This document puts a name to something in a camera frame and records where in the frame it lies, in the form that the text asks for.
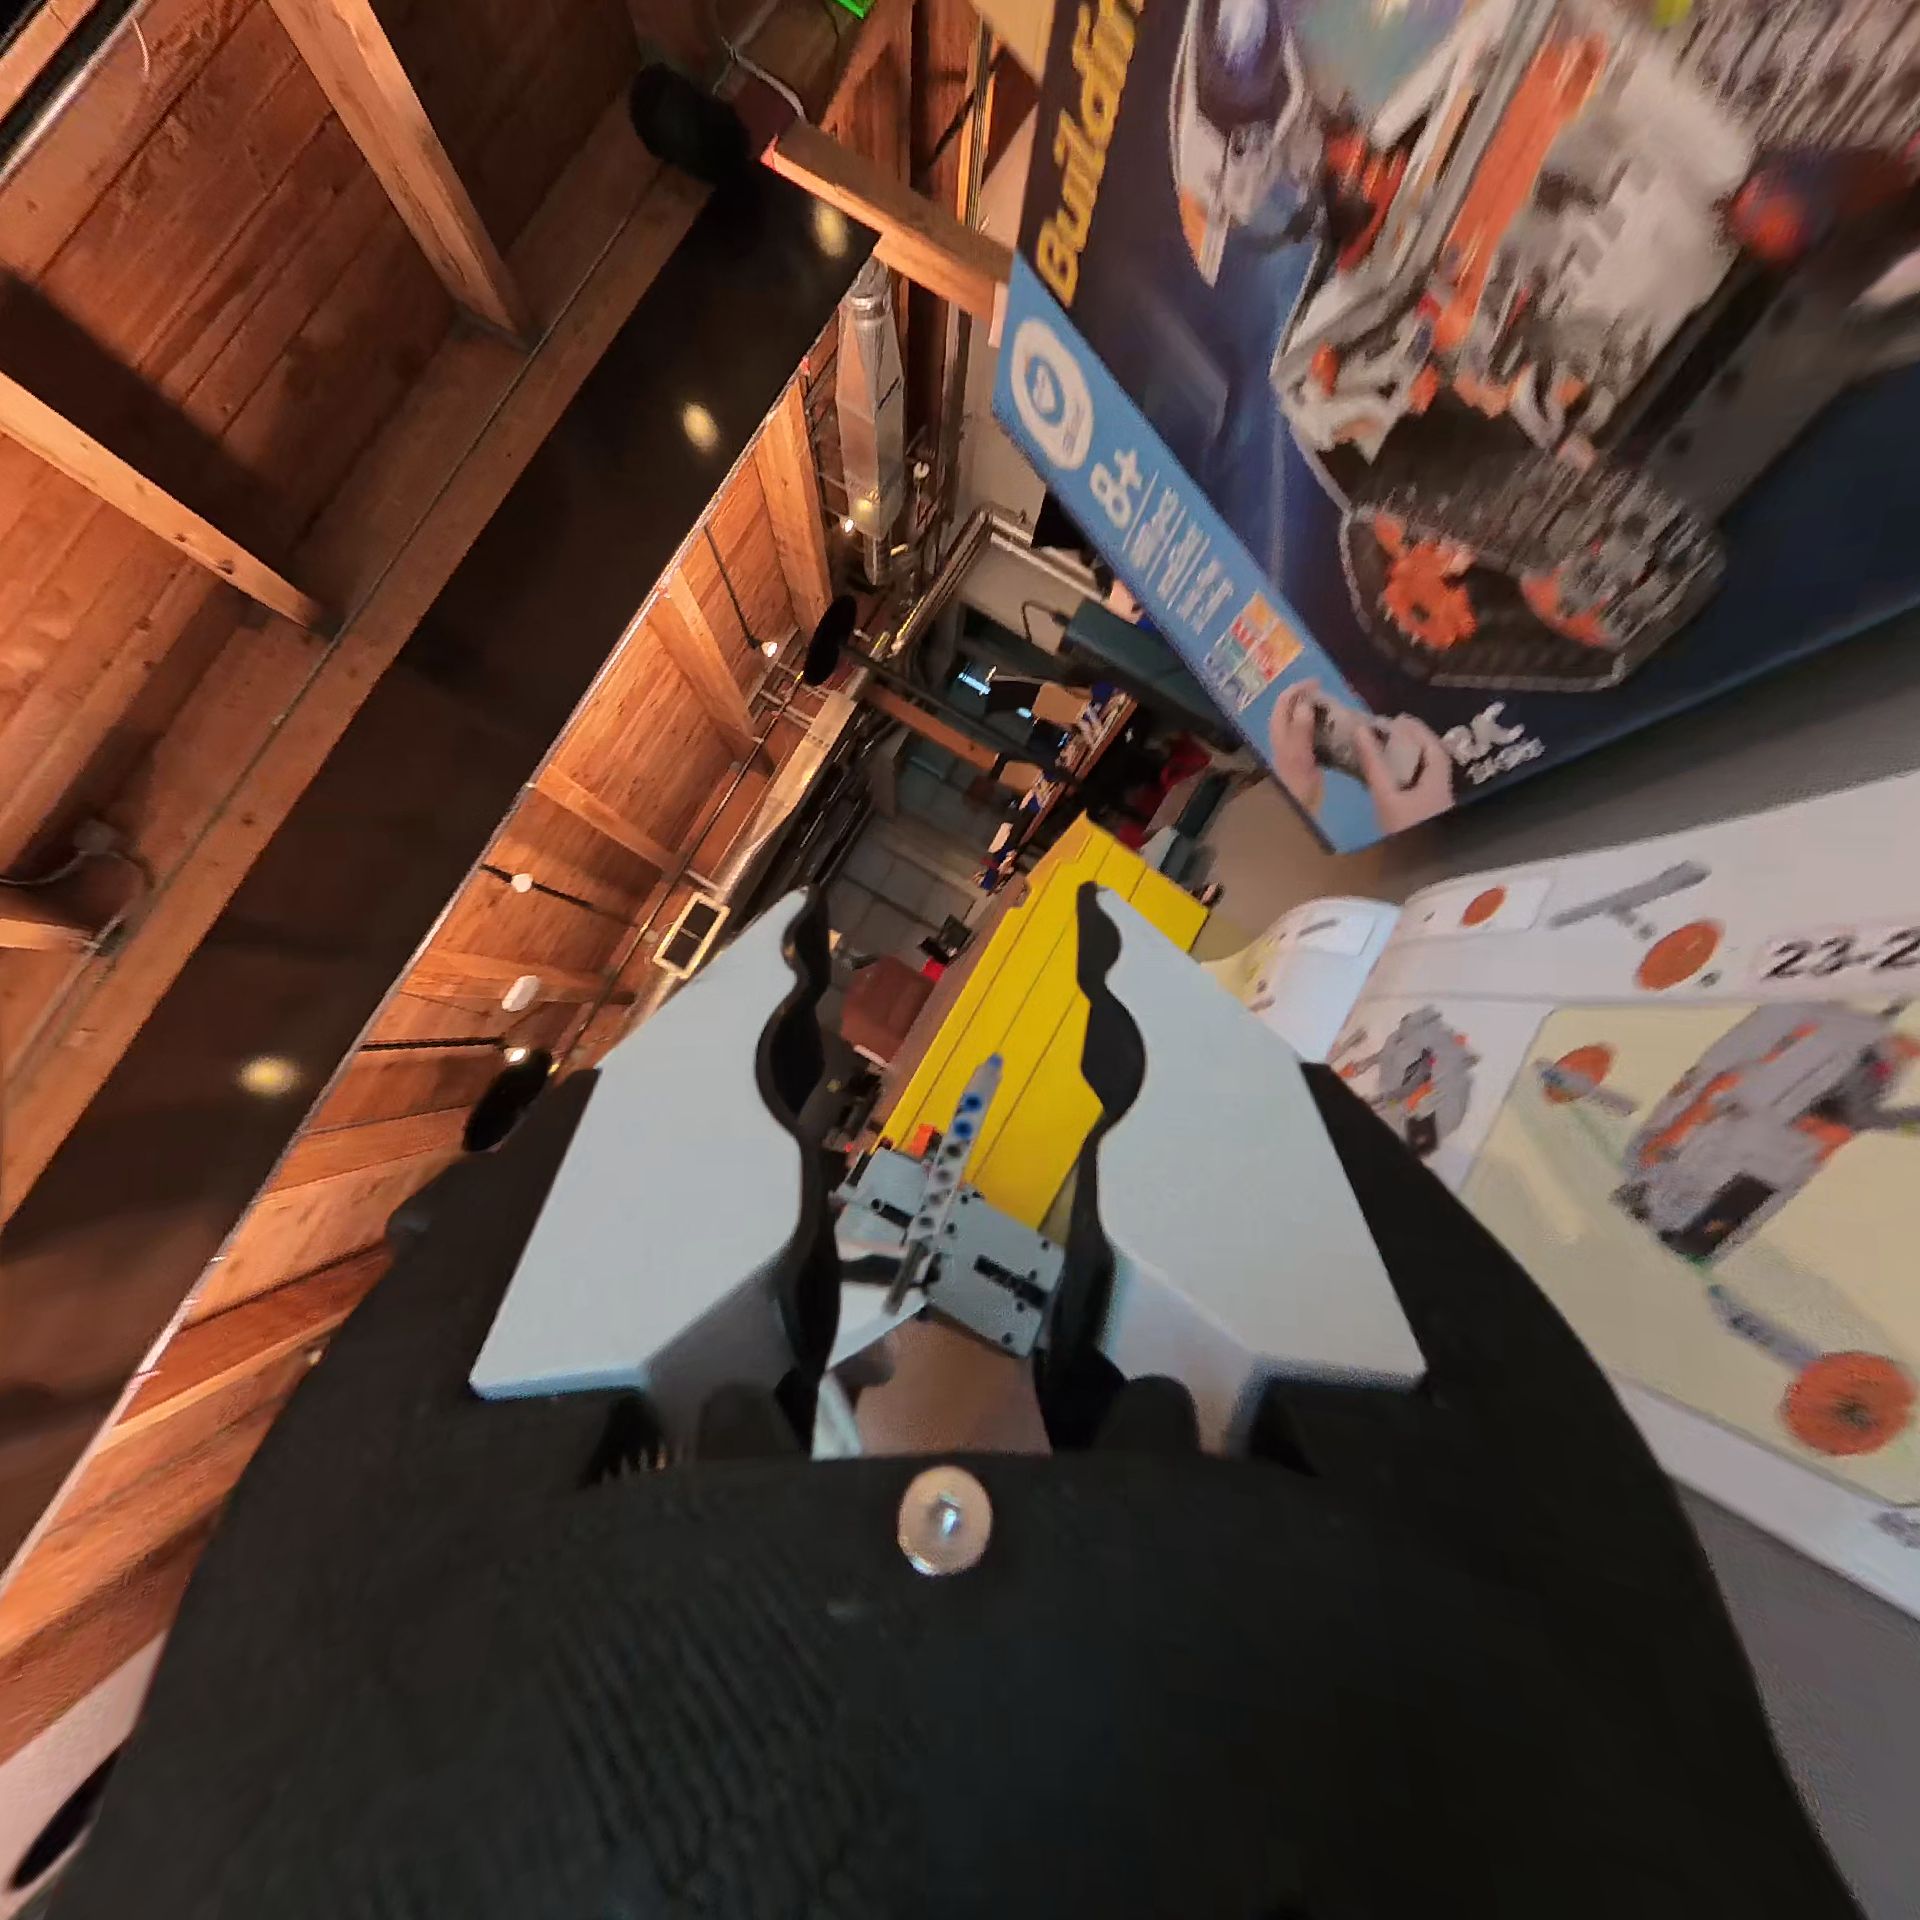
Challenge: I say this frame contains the grey brick assembly orange pins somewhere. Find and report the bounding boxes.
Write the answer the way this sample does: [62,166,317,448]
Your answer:
[829,1140,1070,1361]

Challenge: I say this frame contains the person's left hand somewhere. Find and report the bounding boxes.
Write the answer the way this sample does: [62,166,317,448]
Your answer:
[863,1320,1053,1458]

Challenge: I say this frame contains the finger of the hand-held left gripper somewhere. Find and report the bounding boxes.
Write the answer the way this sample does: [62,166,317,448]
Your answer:
[816,1275,932,1460]

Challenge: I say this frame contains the blue robot toy box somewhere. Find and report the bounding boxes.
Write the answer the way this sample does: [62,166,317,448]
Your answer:
[990,0,1920,859]

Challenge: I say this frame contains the grey beam with blue pins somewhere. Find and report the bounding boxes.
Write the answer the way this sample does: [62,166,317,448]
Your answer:
[893,1051,1010,1314]

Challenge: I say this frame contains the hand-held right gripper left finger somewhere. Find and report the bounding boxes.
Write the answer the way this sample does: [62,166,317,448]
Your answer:
[469,888,836,1404]

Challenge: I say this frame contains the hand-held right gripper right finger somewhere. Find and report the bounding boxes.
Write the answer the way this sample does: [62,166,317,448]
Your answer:
[1050,883,1428,1450]

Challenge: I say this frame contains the white instruction booklet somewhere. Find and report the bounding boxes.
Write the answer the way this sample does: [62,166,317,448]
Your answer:
[1207,781,1920,1622]

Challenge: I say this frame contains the yellow plastic bin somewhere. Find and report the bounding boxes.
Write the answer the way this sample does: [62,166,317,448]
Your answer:
[877,816,1211,1224]

